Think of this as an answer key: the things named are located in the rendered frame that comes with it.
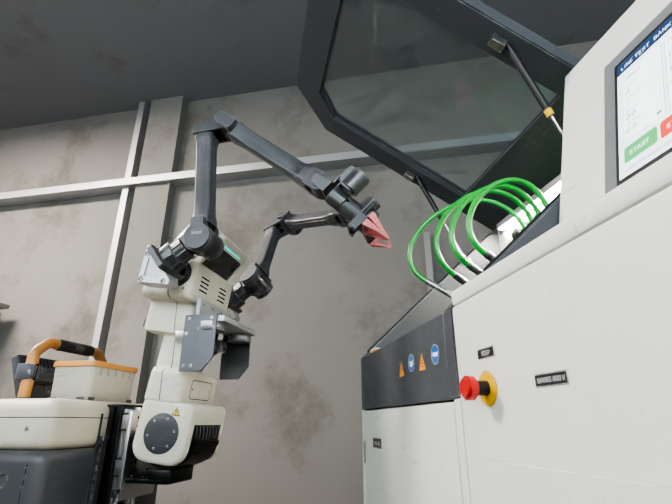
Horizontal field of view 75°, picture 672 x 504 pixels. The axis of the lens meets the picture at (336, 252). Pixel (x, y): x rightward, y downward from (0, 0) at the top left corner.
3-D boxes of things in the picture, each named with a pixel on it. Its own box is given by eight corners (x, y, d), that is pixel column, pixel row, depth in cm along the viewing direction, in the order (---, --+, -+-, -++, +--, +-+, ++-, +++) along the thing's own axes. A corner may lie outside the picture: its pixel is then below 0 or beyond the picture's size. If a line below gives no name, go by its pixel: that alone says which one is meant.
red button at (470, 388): (457, 406, 68) (454, 371, 70) (481, 406, 68) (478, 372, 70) (473, 405, 63) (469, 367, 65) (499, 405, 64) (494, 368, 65)
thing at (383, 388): (364, 409, 136) (363, 356, 142) (378, 409, 137) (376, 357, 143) (449, 399, 79) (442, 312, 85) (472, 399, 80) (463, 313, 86)
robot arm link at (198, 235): (203, 134, 146) (188, 115, 137) (242, 127, 144) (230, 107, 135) (199, 262, 130) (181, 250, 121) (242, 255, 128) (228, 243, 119)
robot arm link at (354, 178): (315, 194, 130) (308, 179, 122) (341, 166, 132) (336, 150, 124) (345, 217, 126) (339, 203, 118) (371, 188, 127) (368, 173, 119)
